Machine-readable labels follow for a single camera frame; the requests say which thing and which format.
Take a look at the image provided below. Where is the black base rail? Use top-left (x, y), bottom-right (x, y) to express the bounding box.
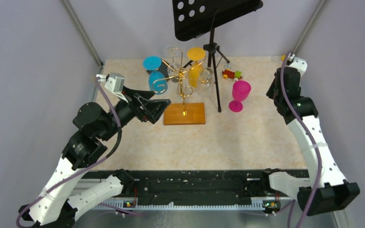
top-left (85, 169), bottom-right (309, 211)

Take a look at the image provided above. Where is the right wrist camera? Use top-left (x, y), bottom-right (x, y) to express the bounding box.
top-left (287, 53), bottom-right (296, 65)

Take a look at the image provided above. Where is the blue plastic wine glass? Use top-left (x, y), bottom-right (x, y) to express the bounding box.
top-left (143, 56), bottom-right (168, 95)

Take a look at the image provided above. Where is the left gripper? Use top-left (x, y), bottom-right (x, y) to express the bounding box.
top-left (100, 85), bottom-right (172, 140)

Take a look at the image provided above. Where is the yellow plastic wine glass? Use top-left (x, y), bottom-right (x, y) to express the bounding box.
top-left (187, 47), bottom-right (206, 88)

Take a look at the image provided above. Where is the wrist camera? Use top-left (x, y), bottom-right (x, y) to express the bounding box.
top-left (105, 73), bottom-right (125, 94)
top-left (287, 53), bottom-right (296, 65)

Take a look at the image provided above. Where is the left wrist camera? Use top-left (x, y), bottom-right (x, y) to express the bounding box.
top-left (105, 73), bottom-right (125, 94)

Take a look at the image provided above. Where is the gold wine glass rack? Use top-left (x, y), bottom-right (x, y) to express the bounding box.
top-left (163, 58), bottom-right (206, 125)

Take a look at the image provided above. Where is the clear wine glass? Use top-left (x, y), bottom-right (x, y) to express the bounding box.
top-left (197, 67), bottom-right (214, 96)
top-left (164, 45), bottom-right (183, 83)

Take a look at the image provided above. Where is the colourful toy train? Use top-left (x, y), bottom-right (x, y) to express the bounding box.
top-left (222, 69), bottom-right (243, 82)

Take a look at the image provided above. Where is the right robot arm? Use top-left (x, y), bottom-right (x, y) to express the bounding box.
top-left (259, 57), bottom-right (360, 216)

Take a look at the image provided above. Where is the black music stand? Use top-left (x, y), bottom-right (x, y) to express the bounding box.
top-left (172, 0), bottom-right (263, 112)

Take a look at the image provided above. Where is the clear back wine glass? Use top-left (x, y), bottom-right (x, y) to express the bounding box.
top-left (164, 45), bottom-right (183, 83)

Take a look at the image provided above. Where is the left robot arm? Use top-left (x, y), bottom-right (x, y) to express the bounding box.
top-left (16, 87), bottom-right (171, 228)

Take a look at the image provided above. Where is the pink plastic wine glass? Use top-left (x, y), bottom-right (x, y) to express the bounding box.
top-left (229, 80), bottom-right (252, 113)

